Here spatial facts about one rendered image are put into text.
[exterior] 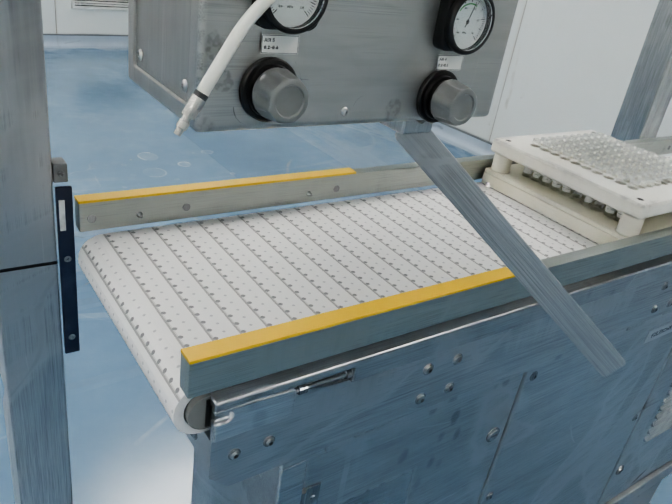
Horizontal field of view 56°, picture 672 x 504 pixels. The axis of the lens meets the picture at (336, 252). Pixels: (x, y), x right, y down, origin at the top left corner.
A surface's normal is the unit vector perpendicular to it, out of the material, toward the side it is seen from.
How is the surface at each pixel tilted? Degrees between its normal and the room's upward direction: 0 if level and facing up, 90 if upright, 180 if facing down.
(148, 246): 0
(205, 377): 90
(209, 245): 0
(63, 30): 90
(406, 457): 90
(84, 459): 0
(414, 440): 90
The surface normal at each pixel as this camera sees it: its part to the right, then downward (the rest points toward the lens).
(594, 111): -0.77, 0.19
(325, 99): 0.56, 0.46
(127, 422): 0.15, -0.88
